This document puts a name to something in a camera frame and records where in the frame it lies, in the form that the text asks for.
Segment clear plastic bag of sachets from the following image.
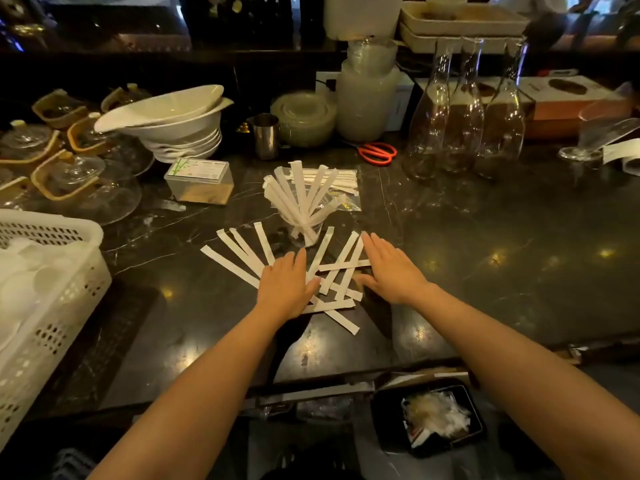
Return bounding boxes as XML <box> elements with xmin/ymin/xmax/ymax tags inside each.
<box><xmin>280</xmin><ymin>167</ymin><xmax>362</xmax><ymax>212</ymax></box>

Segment beige serving tray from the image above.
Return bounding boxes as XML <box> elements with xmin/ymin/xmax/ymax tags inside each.
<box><xmin>398</xmin><ymin>22</ymin><xmax>526</xmax><ymax>55</ymax></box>
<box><xmin>400</xmin><ymin>1</ymin><xmax>531</xmax><ymax>37</ymax></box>

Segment white plastic container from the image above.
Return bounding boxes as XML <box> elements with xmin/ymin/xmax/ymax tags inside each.
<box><xmin>323</xmin><ymin>0</ymin><xmax>405</xmax><ymax>41</ymax></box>

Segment spread of white paper sachets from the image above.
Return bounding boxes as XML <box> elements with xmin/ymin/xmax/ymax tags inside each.
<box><xmin>200</xmin><ymin>222</ymin><xmax>373</xmax><ymax>336</ymax></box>

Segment stack of clear plastic lids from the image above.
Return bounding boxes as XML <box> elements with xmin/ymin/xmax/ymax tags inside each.
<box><xmin>270</xmin><ymin>91</ymin><xmax>338</xmax><ymax>148</ymax></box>

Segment stack of white bowls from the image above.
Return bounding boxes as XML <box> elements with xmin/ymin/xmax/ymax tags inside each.
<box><xmin>93</xmin><ymin>85</ymin><xmax>235</xmax><ymax>164</ymax></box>

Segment clear drinking glass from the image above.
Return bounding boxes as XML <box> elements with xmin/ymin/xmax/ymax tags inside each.
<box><xmin>280</xmin><ymin>205</ymin><xmax>326</xmax><ymax>248</ymax></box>

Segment person's right forearm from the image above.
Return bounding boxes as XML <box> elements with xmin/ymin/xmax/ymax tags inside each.
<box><xmin>412</xmin><ymin>284</ymin><xmax>640</xmax><ymax>480</ymax></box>

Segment orange and white tissue box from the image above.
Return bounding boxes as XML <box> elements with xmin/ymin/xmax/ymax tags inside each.
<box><xmin>517</xmin><ymin>75</ymin><xmax>635</xmax><ymax>140</ymax></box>

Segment clear toothpick box green label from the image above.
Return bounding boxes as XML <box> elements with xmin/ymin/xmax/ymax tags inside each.
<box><xmin>164</xmin><ymin>158</ymin><xmax>235</xmax><ymax>206</ymax></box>

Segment red handled scissors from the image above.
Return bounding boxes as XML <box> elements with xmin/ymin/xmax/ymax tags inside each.
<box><xmin>345</xmin><ymin>141</ymin><xmax>398</xmax><ymax>167</ymax></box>

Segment person's right hand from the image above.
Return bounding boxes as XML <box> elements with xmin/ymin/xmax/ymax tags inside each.
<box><xmin>354</xmin><ymin>232</ymin><xmax>433</xmax><ymax>306</ymax></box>

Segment crumpled white paper waste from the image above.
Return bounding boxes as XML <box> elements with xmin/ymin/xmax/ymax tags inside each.
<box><xmin>402</xmin><ymin>392</ymin><xmax>472</xmax><ymax>448</ymax></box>

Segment person's left hand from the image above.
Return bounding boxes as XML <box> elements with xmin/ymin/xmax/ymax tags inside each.
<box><xmin>255</xmin><ymin>248</ymin><xmax>322</xmax><ymax>321</ymax></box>

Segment person's left forearm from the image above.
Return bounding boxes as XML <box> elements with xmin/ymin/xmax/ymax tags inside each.
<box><xmin>87</xmin><ymin>305</ymin><xmax>301</xmax><ymax>480</ymax></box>

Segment bunch of upright paper sachets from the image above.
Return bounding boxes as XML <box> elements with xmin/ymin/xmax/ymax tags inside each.
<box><xmin>262</xmin><ymin>160</ymin><xmax>347</xmax><ymax>245</ymax></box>

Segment small steel cup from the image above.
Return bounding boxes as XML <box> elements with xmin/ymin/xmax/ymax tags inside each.
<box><xmin>252</xmin><ymin>113</ymin><xmax>281</xmax><ymax>161</ymax></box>

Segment black waste bin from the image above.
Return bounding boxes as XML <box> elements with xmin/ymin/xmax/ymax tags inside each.
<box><xmin>369</xmin><ymin>383</ymin><xmax>487</xmax><ymax>458</ymax></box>

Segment white plastic basket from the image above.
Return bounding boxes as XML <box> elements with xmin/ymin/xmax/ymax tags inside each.
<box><xmin>0</xmin><ymin>209</ymin><xmax>113</xmax><ymax>438</ymax></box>

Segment stack of clear plastic cups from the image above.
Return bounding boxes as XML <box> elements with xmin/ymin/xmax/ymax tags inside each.
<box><xmin>335</xmin><ymin>39</ymin><xmax>401</xmax><ymax>143</ymax></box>

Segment group of glass teapots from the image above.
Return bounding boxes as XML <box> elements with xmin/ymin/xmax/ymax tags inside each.
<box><xmin>0</xmin><ymin>83</ymin><xmax>156</xmax><ymax>227</ymax></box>

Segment pile of white cups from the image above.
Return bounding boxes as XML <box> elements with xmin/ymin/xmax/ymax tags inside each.
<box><xmin>0</xmin><ymin>237</ymin><xmax>90</xmax><ymax>348</ymax></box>

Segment white paper roll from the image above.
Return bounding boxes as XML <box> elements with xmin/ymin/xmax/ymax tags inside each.
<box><xmin>602</xmin><ymin>138</ymin><xmax>640</xmax><ymax>177</ymax></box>

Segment clear glass carafe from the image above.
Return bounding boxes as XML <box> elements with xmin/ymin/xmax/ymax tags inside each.
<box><xmin>442</xmin><ymin>38</ymin><xmax>485</xmax><ymax>174</ymax></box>
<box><xmin>474</xmin><ymin>40</ymin><xmax>529</xmax><ymax>181</ymax></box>
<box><xmin>402</xmin><ymin>41</ymin><xmax>452</xmax><ymax>181</ymax></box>

